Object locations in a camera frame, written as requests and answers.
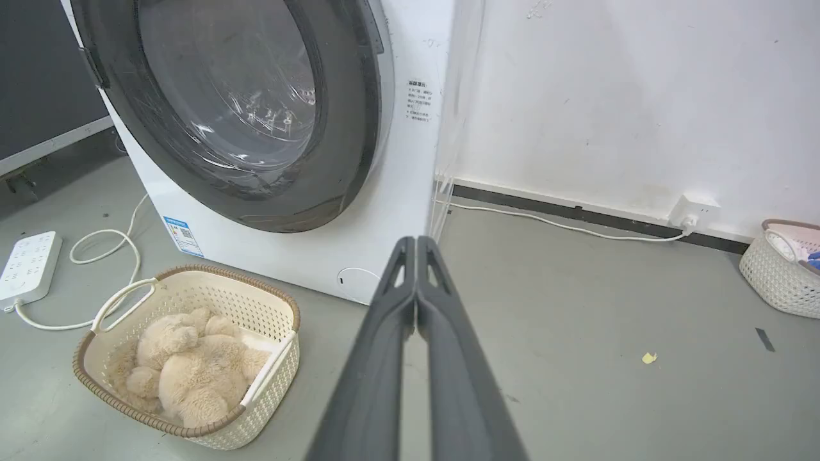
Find round dark washing machine door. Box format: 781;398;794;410
70;0;384;234

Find cream basket with clothes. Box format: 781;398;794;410
739;219;820;319

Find white wall power cable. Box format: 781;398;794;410
445;200;695;243

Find white power strip cable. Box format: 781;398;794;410
5;193;150;332

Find white power strip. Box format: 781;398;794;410
0;231;63;305

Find white wall socket plug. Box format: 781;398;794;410
669;195;721;232

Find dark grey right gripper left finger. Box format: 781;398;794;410
306;236;418;461

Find beige plush teddy bear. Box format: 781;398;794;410
110;307;272;428

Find cream woven laundry basket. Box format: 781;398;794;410
72;264;301;450

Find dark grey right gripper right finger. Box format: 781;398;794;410
415;236;529;461

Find dark board with white frame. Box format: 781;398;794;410
0;0;115;179

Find white washing machine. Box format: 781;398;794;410
61;0;457;305

